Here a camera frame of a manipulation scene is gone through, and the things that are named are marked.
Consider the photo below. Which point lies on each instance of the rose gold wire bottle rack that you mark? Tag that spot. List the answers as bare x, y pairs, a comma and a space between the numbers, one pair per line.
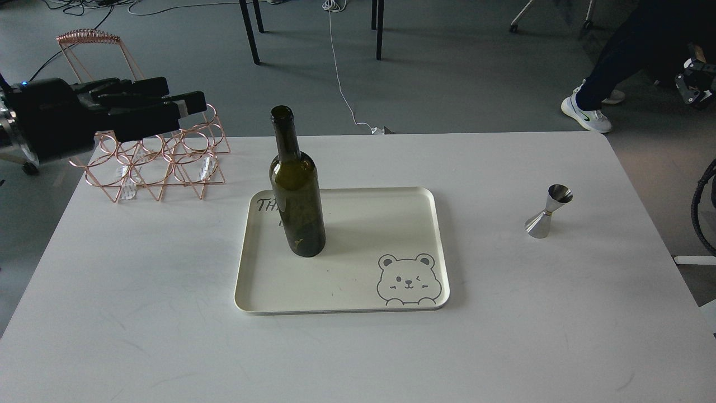
188, 157

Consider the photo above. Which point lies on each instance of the black table leg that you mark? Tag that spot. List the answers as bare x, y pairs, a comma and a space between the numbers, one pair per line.
249, 27
377, 24

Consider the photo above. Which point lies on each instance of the steel double jigger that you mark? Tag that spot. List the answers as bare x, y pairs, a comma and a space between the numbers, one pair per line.
539, 225

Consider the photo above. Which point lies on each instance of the office chair caster left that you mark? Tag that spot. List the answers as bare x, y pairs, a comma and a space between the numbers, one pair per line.
30, 169

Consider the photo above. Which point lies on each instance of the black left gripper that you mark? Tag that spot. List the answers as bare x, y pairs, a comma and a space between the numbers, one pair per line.
50, 119

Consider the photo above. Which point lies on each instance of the white sneaker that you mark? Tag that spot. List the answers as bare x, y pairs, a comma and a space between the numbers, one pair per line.
593, 120

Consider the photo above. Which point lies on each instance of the white chair base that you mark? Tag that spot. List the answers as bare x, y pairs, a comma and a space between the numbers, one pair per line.
579, 15

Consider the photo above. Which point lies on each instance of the dark trouser leg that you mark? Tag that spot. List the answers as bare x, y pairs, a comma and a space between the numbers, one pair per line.
655, 36

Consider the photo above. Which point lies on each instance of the dark green wine bottle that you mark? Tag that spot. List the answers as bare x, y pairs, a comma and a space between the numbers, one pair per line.
295, 184

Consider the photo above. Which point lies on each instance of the cream bear serving tray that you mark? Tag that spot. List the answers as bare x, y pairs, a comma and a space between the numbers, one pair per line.
383, 253

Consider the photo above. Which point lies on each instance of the black table leg left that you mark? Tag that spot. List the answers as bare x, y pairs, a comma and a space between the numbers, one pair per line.
249, 27

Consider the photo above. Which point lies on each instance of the black table leg right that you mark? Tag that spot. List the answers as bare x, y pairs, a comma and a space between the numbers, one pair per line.
377, 24

